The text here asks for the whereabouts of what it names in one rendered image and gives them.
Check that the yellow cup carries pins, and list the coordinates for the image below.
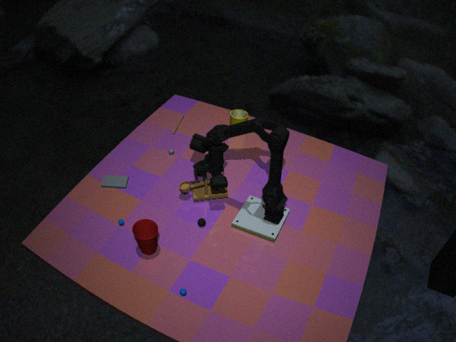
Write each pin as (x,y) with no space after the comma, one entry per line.
(238,116)

